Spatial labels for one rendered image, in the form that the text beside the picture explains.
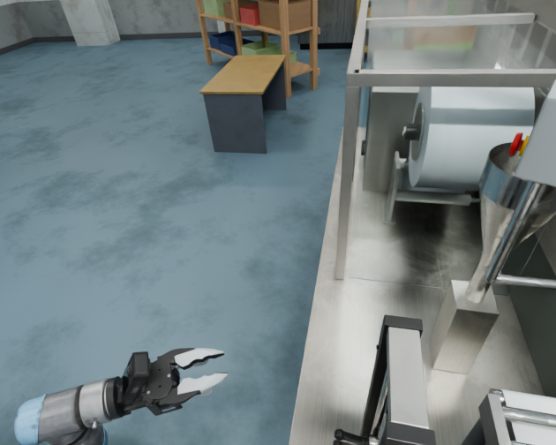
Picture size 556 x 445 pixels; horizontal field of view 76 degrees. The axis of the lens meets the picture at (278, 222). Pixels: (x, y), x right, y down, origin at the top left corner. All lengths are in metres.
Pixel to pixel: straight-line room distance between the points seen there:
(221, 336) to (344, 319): 1.21
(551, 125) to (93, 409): 0.78
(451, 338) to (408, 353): 0.52
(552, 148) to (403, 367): 0.30
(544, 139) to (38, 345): 2.64
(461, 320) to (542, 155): 0.54
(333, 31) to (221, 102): 4.21
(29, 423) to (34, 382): 1.77
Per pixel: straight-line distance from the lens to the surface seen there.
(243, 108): 3.76
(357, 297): 1.24
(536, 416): 0.50
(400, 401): 0.48
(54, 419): 0.79
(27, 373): 2.63
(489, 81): 0.93
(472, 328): 0.99
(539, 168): 0.52
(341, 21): 7.59
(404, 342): 0.52
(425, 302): 1.28
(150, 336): 2.41
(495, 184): 0.72
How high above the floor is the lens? 1.86
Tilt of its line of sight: 39 degrees down
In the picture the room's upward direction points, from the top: 5 degrees counter-clockwise
